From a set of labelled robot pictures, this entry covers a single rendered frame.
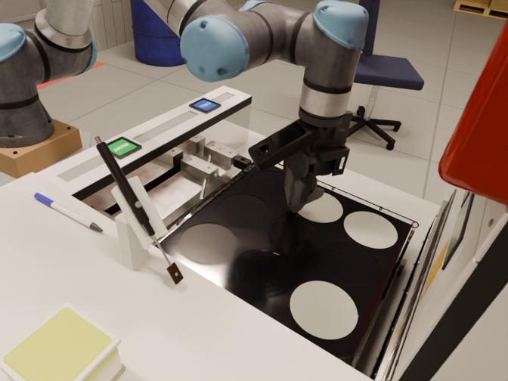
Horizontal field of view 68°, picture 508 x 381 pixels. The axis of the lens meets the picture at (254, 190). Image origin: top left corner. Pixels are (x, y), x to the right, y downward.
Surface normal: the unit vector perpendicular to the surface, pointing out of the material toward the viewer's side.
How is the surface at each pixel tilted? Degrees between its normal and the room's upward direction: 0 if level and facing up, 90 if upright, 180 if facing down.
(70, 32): 117
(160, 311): 0
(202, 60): 88
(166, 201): 0
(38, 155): 90
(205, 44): 88
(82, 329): 0
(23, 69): 90
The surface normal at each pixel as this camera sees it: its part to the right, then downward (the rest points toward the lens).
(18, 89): 0.81, 0.42
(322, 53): -0.53, 0.47
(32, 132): 0.79, 0.17
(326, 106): -0.06, 0.61
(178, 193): 0.10, -0.79
